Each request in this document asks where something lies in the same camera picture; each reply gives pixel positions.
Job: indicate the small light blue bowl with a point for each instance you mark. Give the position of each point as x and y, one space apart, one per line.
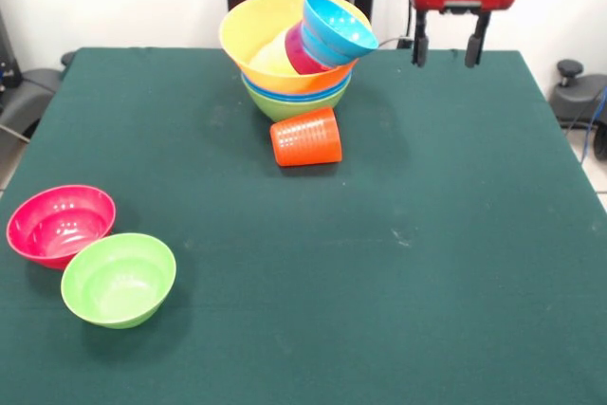
341 30

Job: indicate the purple cup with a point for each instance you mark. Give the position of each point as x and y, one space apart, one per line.
299 54

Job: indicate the large green bowl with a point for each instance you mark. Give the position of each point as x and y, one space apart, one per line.
294 108

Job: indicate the red cup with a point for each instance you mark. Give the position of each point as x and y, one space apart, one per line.
306 139

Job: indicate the yellow cup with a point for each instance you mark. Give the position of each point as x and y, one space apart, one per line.
272 59

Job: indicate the large orange bowl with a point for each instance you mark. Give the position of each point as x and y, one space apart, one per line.
246 30

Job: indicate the small green bowl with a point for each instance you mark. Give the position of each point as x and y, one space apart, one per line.
118 281

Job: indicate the small pink bowl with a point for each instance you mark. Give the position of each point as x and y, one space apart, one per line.
52 215

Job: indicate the dark green tablecloth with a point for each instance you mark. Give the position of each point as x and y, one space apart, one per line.
303 367

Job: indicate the dark grey pedestal foot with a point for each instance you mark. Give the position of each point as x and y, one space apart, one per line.
576 97
28 92

